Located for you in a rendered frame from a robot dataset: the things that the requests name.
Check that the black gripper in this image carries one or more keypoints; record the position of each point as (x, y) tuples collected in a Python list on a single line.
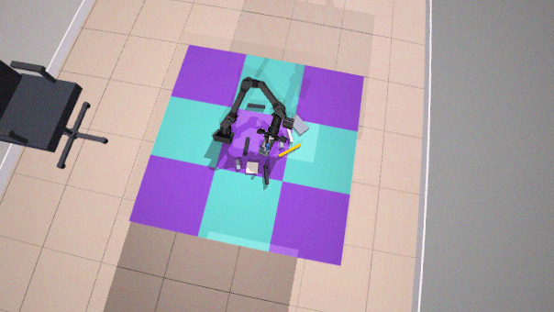
[(273, 131)]

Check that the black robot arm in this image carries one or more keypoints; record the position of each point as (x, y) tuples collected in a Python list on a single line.
[(279, 108)]

